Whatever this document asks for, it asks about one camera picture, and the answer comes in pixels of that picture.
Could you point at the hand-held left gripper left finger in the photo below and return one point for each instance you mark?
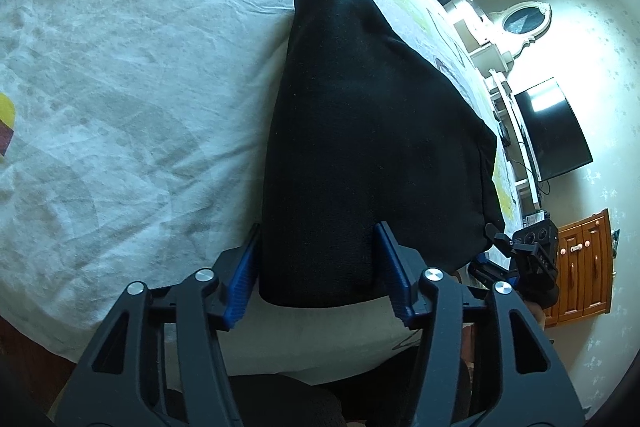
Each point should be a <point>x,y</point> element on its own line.
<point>241,277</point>

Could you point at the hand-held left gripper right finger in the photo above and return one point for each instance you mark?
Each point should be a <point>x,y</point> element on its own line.
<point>395,277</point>

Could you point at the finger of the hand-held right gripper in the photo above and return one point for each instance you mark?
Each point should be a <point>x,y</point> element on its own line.
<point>500,242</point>
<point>492,274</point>

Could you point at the black pants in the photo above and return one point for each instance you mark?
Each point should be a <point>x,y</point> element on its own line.
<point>360,132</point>

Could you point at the person's right hand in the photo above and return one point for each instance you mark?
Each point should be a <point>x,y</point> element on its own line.
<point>537,317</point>

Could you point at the orange wooden cabinet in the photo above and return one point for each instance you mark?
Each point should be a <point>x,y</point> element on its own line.
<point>580,272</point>

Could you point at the white television stand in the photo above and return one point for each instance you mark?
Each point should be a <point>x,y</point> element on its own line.
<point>517,157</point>

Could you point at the black flat television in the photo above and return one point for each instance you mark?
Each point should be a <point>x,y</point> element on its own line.
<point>555,132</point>

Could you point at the cream vanity dresser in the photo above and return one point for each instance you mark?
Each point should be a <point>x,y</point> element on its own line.
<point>492,52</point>

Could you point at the oval white framed mirror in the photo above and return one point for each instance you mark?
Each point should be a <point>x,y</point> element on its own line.
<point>525,21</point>

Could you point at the printed white bed sheet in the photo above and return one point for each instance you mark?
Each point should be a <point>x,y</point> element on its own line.
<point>125,82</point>

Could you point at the brown wooden bed frame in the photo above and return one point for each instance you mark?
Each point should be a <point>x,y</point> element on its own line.
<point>30,367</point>

